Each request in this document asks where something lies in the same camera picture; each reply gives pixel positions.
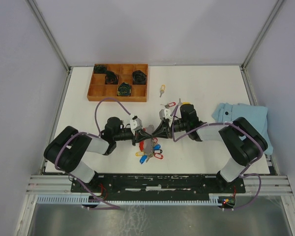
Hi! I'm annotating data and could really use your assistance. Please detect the yellow key tag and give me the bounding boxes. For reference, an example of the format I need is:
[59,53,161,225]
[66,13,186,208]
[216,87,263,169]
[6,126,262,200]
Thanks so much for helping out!
[135,151,145,156]

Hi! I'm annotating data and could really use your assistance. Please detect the black key tag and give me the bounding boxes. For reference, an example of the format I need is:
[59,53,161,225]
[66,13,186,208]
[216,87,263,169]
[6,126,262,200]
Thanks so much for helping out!
[154,149,163,154]

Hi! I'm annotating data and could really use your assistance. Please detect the wooden compartment tray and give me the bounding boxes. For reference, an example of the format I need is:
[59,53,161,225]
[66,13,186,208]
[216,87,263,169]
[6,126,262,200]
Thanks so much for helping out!
[87,64,148,102]

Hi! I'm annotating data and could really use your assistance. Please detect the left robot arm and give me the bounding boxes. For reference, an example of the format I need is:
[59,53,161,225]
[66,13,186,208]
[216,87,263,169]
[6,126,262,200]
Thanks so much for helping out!
[44,116,152,192]

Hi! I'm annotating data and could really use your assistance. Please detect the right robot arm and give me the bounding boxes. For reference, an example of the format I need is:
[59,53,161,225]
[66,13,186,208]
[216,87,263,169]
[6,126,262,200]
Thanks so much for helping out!
[152,104,268,192]

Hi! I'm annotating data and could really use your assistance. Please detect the light blue cloth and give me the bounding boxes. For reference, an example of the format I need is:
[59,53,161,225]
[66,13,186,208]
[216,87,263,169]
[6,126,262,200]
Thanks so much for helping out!
[211,103,273,155]

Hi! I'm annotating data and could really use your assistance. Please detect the black cable coil right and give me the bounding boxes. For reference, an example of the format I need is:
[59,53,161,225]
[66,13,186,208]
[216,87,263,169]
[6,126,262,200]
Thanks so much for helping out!
[132,69,148,85]

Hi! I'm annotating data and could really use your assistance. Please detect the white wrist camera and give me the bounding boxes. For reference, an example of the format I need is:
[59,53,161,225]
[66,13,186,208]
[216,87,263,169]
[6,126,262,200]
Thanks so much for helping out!
[129,114,143,131]
[159,108,173,122]

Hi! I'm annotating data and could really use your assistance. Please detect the yellow tag key upper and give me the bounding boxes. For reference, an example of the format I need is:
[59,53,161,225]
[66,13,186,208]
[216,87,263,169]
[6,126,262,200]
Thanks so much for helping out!
[159,85,166,98]

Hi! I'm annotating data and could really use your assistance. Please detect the white cable duct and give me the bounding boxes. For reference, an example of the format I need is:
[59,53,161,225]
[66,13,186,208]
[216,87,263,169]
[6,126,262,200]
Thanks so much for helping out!
[36,194,222,206]

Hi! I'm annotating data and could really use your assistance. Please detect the black yellow cable coil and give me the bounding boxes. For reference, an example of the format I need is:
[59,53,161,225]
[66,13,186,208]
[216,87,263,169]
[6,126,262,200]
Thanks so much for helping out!
[117,82,133,97]

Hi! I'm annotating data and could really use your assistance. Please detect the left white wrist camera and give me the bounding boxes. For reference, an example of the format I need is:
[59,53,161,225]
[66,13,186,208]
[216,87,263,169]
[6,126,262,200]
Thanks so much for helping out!
[129,114,143,131]

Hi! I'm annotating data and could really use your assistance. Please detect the black cable coil top-left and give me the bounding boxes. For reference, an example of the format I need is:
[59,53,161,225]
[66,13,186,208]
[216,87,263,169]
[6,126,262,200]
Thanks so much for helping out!
[93,64,108,74]

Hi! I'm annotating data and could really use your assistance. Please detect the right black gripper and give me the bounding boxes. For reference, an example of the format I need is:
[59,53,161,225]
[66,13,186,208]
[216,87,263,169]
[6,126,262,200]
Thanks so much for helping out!
[151,119,188,139]

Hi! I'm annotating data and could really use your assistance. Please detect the yellow tag key right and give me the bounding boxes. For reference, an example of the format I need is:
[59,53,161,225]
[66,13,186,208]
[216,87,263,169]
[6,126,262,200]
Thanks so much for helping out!
[178,99,190,106]

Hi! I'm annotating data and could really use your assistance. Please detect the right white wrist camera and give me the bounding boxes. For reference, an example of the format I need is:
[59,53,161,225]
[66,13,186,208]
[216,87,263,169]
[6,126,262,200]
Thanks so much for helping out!
[159,108,173,122]

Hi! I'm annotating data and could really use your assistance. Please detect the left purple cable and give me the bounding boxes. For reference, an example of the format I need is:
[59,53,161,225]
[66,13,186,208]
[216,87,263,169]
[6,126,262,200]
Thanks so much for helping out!
[54,97,133,211]

